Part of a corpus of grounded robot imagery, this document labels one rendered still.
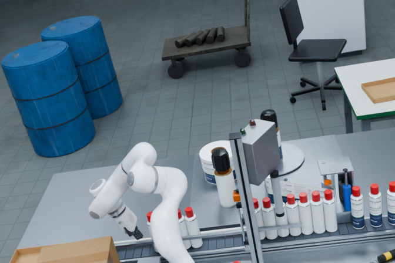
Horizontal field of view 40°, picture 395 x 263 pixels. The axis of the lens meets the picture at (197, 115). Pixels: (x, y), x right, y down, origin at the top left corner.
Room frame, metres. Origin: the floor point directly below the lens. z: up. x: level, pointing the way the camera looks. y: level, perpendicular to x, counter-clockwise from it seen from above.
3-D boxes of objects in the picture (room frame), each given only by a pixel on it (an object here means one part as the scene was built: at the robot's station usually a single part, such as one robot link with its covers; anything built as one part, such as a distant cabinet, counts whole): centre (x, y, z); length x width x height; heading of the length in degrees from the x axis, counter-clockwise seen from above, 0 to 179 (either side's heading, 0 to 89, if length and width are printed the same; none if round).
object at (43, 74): (5.26, 1.24, 0.49); 1.34 x 0.82 x 0.99; 171
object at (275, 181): (1.75, -0.24, 1.18); 0.04 x 0.04 x 0.21
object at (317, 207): (1.83, -0.42, 0.98); 0.05 x 0.05 x 0.20
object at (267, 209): (1.85, -0.21, 0.98); 0.05 x 0.05 x 0.20
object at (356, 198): (1.80, -0.58, 0.98); 0.05 x 0.05 x 0.20
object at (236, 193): (1.82, -0.10, 1.05); 0.10 x 0.04 x 0.33; 172
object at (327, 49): (4.70, -1.23, 0.49); 0.63 x 0.63 x 0.98
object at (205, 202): (2.30, -0.28, 0.86); 0.80 x 0.67 x 0.05; 82
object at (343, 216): (1.90, -0.53, 1.01); 0.14 x 0.13 x 0.26; 82
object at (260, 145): (1.77, -0.19, 1.38); 0.17 x 0.10 x 0.19; 137
